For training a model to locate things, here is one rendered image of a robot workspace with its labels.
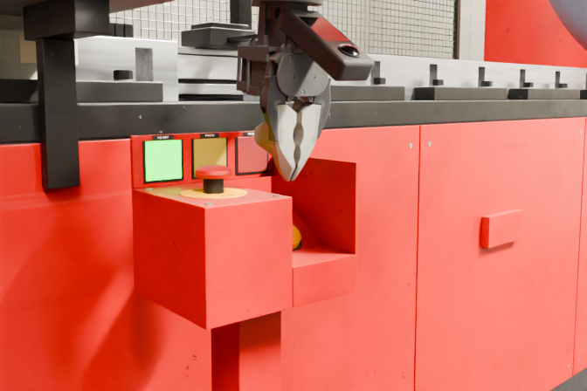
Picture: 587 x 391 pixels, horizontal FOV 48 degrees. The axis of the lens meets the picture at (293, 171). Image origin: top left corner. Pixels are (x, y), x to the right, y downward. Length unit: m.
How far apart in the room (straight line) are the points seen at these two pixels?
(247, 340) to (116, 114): 0.33
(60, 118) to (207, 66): 0.63
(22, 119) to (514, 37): 2.29
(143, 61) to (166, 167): 0.33
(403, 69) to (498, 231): 0.42
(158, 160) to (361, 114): 0.50
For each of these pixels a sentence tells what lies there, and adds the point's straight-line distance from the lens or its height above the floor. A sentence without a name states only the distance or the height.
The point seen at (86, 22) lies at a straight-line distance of 0.74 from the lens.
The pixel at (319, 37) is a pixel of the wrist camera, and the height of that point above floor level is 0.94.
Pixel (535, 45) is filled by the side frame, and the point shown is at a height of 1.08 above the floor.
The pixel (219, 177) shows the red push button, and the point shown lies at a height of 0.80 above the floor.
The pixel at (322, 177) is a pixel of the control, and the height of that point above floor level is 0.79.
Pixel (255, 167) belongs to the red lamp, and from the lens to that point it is 0.83.
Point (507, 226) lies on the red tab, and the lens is 1.57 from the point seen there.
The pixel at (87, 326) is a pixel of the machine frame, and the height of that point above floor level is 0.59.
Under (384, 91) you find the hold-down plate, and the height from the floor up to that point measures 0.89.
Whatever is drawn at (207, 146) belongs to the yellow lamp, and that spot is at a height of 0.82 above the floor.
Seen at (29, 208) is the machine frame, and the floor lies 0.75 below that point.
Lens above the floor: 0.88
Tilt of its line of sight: 6 degrees down
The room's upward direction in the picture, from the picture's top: straight up
